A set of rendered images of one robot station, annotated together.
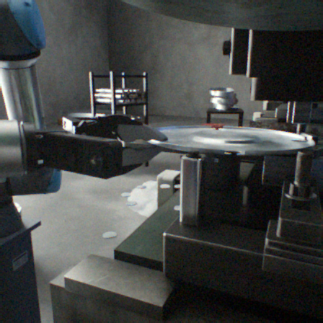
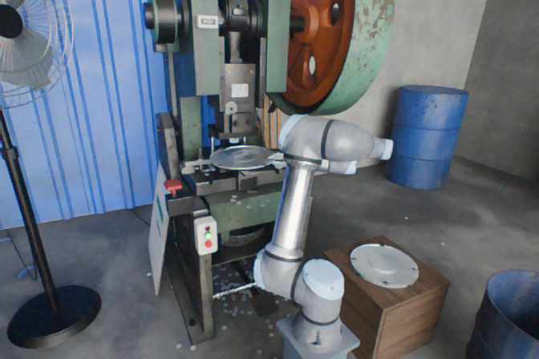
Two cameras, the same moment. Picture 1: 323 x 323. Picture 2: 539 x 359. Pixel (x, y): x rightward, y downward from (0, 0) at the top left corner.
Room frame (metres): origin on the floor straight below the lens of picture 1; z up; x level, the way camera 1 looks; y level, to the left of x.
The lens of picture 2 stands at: (1.53, 0.86, 1.28)
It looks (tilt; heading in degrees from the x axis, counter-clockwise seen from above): 23 degrees down; 219
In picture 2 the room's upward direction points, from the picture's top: 2 degrees clockwise
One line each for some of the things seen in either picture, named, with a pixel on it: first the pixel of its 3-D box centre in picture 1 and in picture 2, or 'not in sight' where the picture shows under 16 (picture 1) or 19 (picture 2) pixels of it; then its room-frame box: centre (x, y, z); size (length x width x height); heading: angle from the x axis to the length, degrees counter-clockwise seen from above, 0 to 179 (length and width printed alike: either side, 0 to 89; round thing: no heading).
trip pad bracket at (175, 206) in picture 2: not in sight; (180, 215); (0.86, -0.14, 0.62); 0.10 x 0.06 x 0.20; 157
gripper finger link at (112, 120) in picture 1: (114, 130); not in sight; (0.44, 0.07, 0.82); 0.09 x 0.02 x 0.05; 119
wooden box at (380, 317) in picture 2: not in sight; (377, 296); (0.26, 0.49, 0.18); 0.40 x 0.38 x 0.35; 67
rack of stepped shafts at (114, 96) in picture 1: (120, 121); not in sight; (3.06, 0.42, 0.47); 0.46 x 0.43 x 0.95; 47
